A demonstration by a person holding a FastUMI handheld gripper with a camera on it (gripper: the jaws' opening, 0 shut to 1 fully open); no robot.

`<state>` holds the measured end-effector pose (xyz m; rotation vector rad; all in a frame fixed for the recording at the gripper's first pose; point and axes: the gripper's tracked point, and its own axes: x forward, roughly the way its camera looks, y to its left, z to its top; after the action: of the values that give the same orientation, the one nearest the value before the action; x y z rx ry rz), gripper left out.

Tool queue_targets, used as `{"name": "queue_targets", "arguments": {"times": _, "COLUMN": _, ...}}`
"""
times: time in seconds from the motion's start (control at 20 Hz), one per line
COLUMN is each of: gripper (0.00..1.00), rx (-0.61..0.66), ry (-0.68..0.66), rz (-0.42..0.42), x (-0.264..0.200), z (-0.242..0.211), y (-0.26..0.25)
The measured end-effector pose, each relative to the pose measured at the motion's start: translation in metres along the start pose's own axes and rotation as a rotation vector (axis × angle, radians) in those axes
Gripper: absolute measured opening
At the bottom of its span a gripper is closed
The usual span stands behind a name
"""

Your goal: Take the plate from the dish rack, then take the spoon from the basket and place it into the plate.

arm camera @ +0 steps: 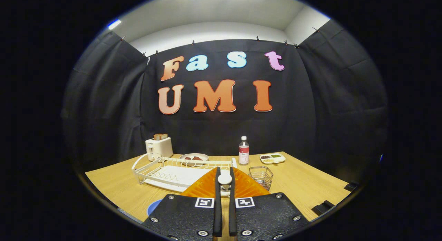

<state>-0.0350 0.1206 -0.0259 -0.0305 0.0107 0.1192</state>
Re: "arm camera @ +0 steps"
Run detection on metal wire basket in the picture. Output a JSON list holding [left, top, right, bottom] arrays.
[[249, 166, 274, 191]]

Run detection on small white plate with food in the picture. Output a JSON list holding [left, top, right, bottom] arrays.
[[179, 153, 209, 162]]

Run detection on white wire dish rack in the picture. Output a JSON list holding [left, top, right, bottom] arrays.
[[132, 153, 238, 193]]

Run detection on blue plate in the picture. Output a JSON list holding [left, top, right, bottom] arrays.
[[147, 199, 163, 216]]

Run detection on clear plastic bottle red label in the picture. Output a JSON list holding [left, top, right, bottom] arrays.
[[239, 136, 250, 165]]

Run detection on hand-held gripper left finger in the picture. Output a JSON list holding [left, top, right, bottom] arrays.
[[143, 167, 223, 241]]

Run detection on white toaster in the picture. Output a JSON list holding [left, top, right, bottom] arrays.
[[145, 137, 174, 161]]

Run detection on black backdrop cloth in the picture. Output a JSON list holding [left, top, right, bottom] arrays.
[[61, 19, 389, 186]]

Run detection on white spoon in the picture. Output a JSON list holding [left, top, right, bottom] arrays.
[[218, 173, 233, 196]]

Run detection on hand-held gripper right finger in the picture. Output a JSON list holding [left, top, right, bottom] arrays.
[[229, 167, 309, 241]]

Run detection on white divided dish with beans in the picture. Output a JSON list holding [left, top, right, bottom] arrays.
[[260, 153, 286, 164]]

